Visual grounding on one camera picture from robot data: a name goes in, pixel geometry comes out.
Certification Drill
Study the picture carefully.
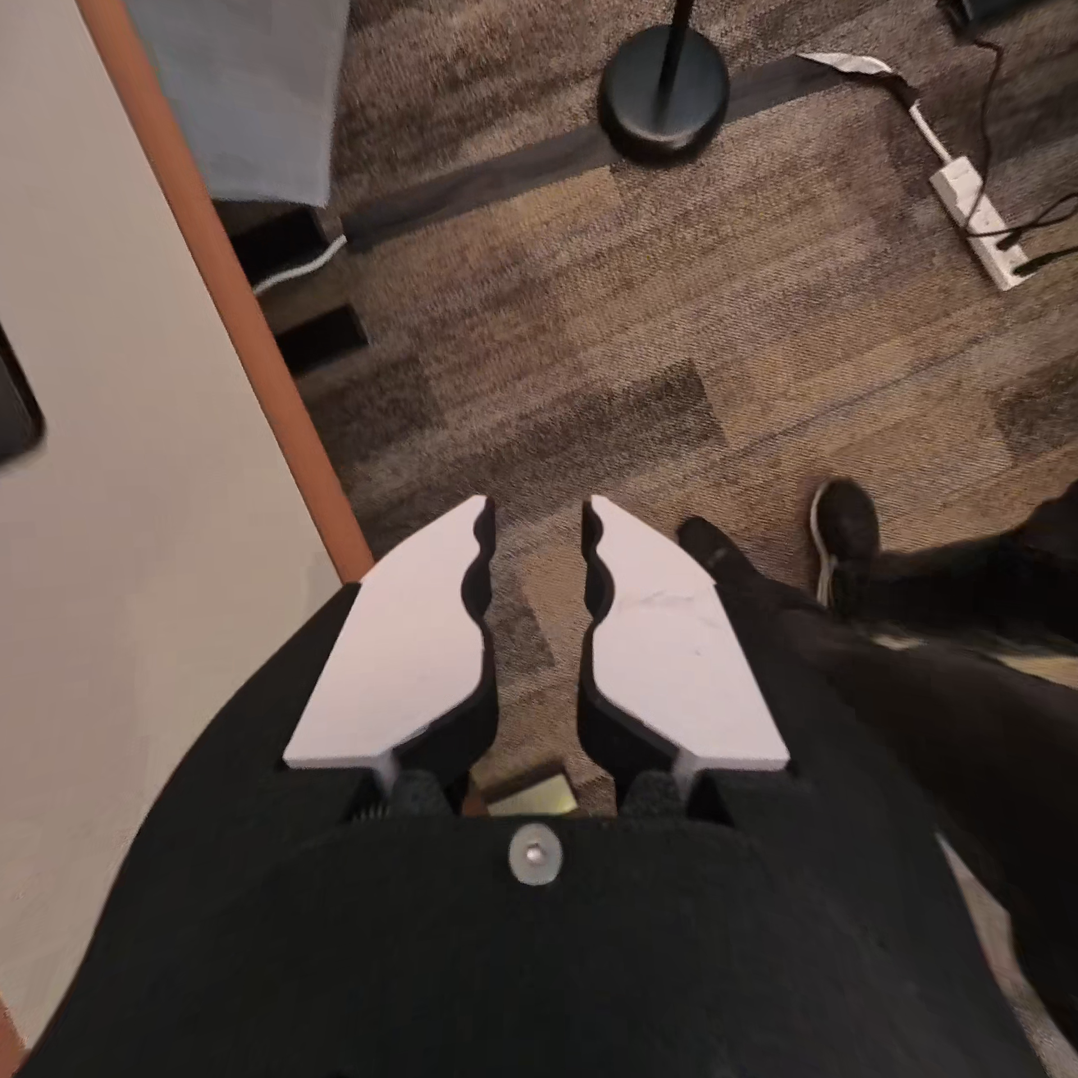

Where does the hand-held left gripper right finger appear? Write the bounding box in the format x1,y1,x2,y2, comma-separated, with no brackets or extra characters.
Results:
578,494,791,814

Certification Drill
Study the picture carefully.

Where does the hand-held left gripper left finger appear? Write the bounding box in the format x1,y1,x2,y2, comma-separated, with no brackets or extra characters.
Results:
282,494,500,801

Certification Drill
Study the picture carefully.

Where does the black shoe with white sole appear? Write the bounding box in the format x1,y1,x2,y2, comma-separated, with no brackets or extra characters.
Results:
808,478,882,614

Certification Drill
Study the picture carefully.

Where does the person's black trouser leg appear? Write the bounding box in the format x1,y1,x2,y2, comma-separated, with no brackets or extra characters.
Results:
707,497,1078,1037

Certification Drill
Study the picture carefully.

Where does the white table with wooden edge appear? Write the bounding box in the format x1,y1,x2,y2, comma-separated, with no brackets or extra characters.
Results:
0,0,376,1062

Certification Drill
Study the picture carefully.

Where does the black table leg foot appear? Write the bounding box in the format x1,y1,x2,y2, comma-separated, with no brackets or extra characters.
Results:
273,305,372,376

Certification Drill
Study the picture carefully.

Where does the black device on table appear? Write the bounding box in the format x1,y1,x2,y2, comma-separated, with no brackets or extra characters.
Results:
0,324,45,473

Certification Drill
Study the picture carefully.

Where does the white power strip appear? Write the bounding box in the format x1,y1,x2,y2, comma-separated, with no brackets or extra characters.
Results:
908,101,1039,291

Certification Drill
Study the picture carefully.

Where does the black round lamp stand base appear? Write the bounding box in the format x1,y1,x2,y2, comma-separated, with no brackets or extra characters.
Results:
599,0,731,163

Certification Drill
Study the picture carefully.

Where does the white cable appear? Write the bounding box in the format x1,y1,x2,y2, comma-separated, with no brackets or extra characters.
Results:
251,234,348,298

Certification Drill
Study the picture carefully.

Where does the black cable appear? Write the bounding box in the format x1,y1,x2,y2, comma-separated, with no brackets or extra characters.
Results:
960,25,1078,279

